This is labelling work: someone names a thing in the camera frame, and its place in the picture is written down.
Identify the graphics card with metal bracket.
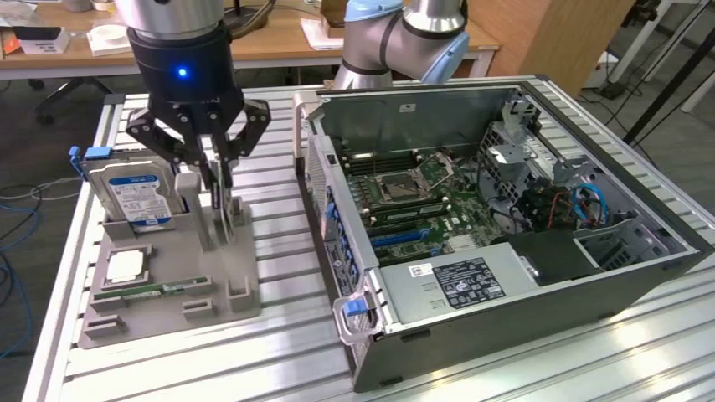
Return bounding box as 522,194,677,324
196,133,237,249

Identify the installed RAM stick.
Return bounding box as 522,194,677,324
366,204,451,227
362,195,451,216

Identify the black office chair base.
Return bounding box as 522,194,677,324
28,76,116,126

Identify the white paper stack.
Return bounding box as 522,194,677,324
299,16,346,52

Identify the orange box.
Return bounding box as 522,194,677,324
0,28,22,60

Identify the grey parts rack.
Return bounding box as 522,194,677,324
76,172,263,351

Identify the black wire bundle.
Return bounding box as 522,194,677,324
511,186,574,234

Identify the white box on desk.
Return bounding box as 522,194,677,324
86,23,134,58

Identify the blue wire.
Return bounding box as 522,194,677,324
570,183,611,229

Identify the green motherboard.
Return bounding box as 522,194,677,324
333,137,507,268

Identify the silver CPU chip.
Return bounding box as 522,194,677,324
106,252,148,283

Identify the hard disk in blue carrier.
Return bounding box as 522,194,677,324
66,144,190,234

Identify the black lamp base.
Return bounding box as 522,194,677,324
230,0,271,34

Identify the black tripod pole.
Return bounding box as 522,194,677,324
622,24,715,146

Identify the blue expansion slot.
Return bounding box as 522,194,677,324
369,228,435,248

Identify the brown cardboard box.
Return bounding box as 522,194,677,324
319,0,351,29

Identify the white box black lid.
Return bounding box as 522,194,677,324
11,25,72,55

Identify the white box red dot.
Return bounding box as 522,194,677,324
581,49,622,91

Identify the open black PC case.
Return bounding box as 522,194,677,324
293,75,715,394

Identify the grey floor cable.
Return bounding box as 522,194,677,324
0,175,86,203

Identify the metal socket cover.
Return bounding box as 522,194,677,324
417,149,465,188

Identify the white table frame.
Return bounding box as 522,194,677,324
606,0,715,114

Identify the grey metal drive cage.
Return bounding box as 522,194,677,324
573,217,675,269

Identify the CPU socket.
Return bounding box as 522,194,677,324
373,165,443,206

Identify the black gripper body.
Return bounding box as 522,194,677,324
127,21,246,138

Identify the wooden desk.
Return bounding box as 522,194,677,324
0,0,503,91

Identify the blue floor cable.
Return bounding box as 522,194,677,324
0,200,44,359

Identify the wooden cabinet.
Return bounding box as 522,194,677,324
469,0,638,100

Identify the grey power supply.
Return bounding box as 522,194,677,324
373,242,541,326

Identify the green RAM stick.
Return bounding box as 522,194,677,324
92,278,211,302

